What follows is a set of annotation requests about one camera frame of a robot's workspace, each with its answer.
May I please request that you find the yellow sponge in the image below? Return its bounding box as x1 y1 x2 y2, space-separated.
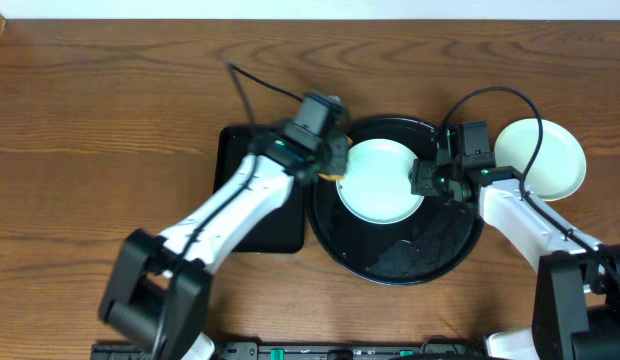
318 134 352 182

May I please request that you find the light green plate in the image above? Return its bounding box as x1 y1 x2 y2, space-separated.
336 139 424 225
495 118 587 202

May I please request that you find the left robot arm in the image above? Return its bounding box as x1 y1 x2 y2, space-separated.
98 120 351 359

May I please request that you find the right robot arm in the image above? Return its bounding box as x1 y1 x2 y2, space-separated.
409 126 620 360

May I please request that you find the round black tray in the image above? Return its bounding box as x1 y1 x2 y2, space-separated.
307 115 486 286

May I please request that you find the rectangular black tray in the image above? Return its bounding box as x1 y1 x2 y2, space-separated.
213 125 305 254

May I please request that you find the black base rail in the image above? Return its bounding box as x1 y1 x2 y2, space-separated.
89 341 491 360

